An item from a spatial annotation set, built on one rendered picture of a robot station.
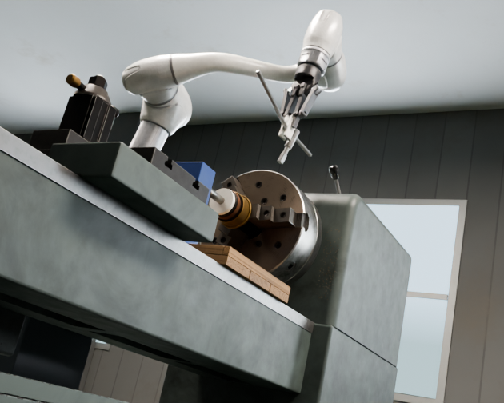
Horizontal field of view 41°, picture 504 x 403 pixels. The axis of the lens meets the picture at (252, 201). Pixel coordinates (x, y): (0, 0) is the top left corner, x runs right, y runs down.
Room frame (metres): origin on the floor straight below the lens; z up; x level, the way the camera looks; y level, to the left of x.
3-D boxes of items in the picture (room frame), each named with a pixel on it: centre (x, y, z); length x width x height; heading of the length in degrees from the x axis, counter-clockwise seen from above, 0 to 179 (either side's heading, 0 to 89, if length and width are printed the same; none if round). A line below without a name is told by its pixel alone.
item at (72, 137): (1.31, 0.35, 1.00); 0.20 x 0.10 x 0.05; 148
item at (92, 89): (1.28, 0.37, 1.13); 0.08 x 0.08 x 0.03
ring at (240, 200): (1.65, 0.04, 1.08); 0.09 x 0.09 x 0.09; 58
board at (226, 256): (1.57, 0.10, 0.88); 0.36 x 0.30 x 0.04; 58
